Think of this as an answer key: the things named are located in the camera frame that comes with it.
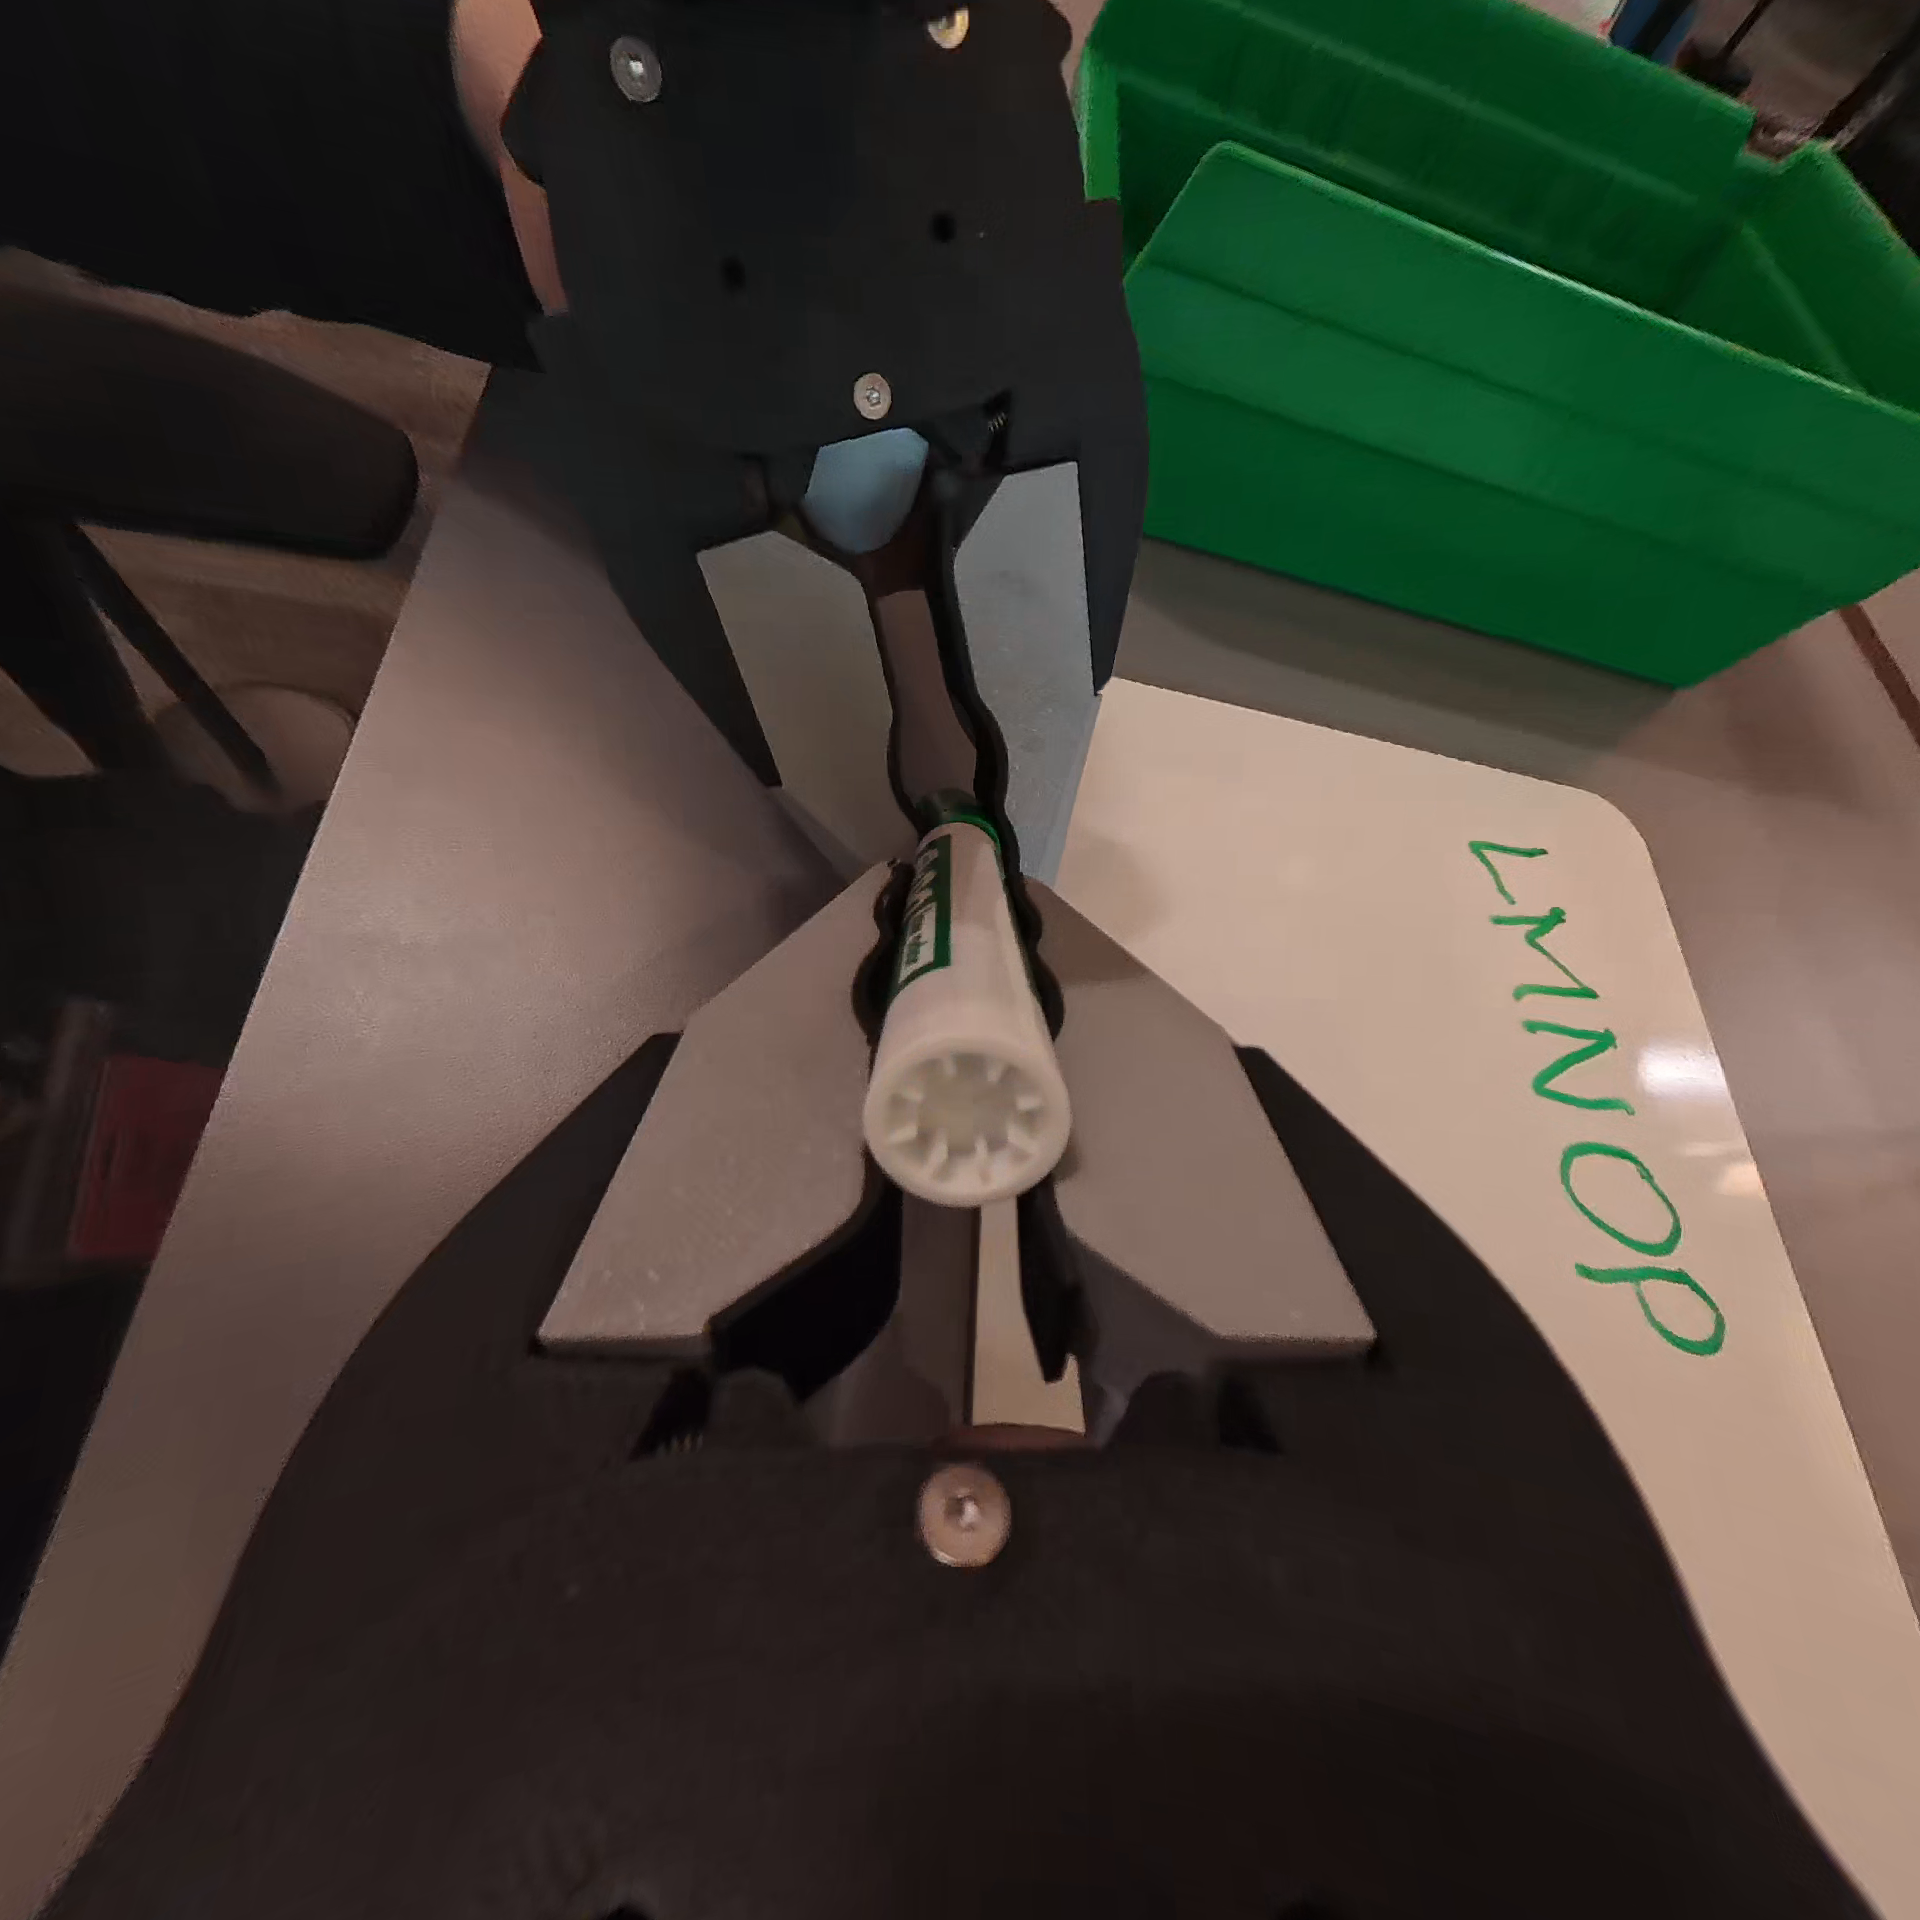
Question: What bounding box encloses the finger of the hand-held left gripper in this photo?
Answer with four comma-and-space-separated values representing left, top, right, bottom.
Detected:
930, 456, 1106, 905
696, 527, 921, 902

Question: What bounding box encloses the white dry-erase marker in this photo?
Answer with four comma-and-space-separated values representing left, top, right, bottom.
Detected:
861, 791, 1077, 1212

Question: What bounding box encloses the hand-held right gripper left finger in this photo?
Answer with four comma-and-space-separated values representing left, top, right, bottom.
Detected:
538, 866, 909, 1397

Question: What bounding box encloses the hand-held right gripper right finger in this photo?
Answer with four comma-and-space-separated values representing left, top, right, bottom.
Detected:
1017, 884, 1377, 1382

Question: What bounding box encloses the person's left forearm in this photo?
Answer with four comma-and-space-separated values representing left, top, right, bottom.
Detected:
0, 0, 548, 368

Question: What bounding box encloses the white whiteboard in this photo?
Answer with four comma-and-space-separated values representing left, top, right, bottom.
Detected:
1049, 678, 1920, 1920

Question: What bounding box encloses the green plastic bin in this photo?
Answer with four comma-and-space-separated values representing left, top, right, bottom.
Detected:
1073, 0, 1920, 399
1122, 142, 1920, 693

